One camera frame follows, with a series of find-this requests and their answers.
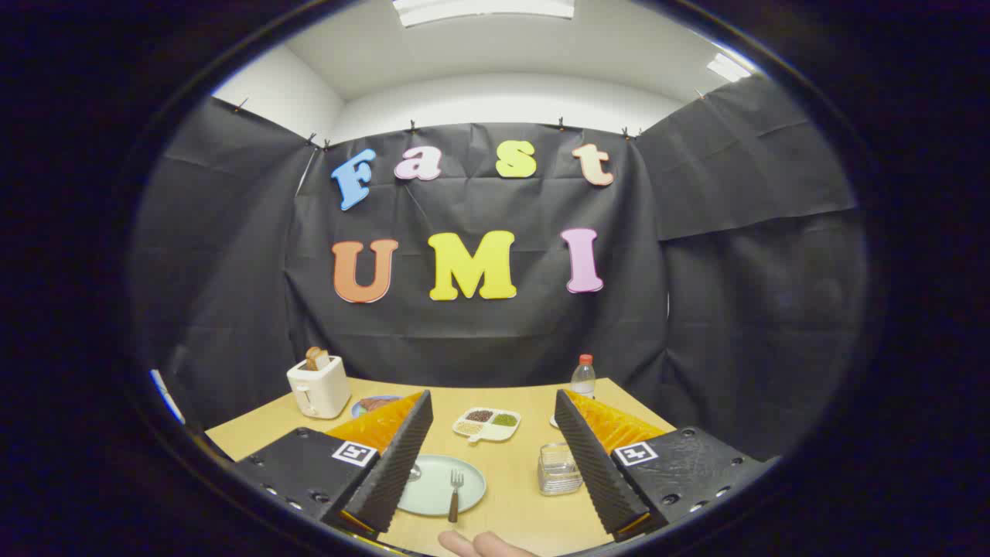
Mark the light green round plate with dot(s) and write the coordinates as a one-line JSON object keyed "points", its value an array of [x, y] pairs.
{"points": [[433, 483]]}

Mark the ceiling light panel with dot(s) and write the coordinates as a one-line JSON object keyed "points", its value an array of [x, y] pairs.
{"points": [[728, 67], [483, 9]]}

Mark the blue plate with food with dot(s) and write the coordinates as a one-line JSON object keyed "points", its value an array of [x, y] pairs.
{"points": [[375, 404]]}

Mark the cream white toaster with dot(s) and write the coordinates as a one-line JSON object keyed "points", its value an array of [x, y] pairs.
{"points": [[319, 389]]}

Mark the white divided bean dish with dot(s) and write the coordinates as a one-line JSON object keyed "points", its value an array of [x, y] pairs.
{"points": [[487, 424]]}

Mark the clear water bottle red cap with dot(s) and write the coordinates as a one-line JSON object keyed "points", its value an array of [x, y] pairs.
{"points": [[583, 379]]}

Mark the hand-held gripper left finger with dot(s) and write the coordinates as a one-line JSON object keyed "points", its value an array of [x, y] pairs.
{"points": [[390, 472]]}

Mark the toasted bread slice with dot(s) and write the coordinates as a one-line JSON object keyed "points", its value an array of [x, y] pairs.
{"points": [[315, 357]]}

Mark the black backdrop cloth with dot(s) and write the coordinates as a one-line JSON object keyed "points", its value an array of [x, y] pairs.
{"points": [[479, 333]]}

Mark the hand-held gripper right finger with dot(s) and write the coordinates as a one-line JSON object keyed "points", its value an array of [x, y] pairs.
{"points": [[592, 464]]}

